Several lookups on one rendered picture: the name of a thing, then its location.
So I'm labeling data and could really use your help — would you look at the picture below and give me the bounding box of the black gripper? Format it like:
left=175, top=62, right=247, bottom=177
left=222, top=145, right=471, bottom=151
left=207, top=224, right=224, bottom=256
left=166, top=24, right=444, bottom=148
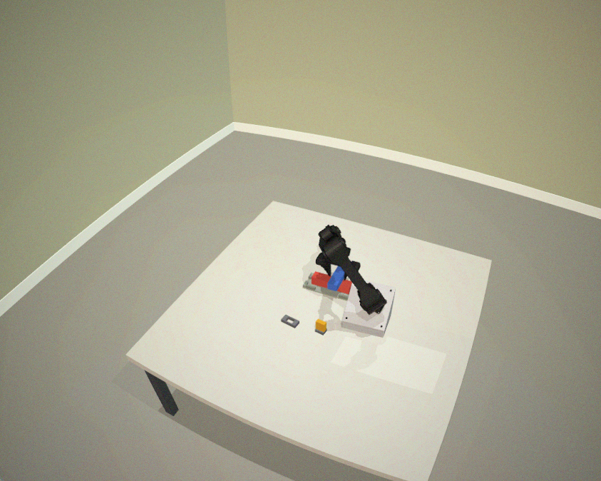
left=316, top=253, right=361, bottom=280

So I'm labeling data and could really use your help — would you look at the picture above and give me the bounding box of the yellow block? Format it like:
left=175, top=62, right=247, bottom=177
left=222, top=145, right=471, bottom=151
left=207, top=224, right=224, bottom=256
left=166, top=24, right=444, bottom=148
left=315, top=319, right=327, bottom=332

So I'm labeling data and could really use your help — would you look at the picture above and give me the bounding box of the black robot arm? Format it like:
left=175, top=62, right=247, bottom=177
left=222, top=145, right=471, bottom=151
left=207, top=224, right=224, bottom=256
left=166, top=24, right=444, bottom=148
left=318, top=225, right=387, bottom=315

